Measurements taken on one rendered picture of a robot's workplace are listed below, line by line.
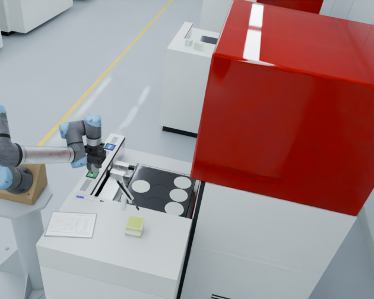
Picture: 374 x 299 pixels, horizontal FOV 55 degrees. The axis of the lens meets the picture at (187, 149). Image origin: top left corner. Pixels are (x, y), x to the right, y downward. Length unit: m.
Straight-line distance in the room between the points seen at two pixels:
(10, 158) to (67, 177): 1.96
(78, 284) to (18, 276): 1.02
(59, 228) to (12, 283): 1.09
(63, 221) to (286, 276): 1.16
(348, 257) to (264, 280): 1.38
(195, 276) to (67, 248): 0.79
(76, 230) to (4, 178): 0.42
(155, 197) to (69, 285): 0.59
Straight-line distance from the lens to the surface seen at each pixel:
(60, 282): 1.90
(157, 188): 2.04
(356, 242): 3.52
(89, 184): 1.96
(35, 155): 1.59
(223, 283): 2.17
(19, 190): 2.05
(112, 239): 1.71
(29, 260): 2.47
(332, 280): 3.14
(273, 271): 2.04
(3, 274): 2.86
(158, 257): 1.66
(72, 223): 1.78
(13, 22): 6.31
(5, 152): 1.50
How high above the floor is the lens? 2.30
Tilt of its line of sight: 37 degrees down
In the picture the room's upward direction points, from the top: 9 degrees clockwise
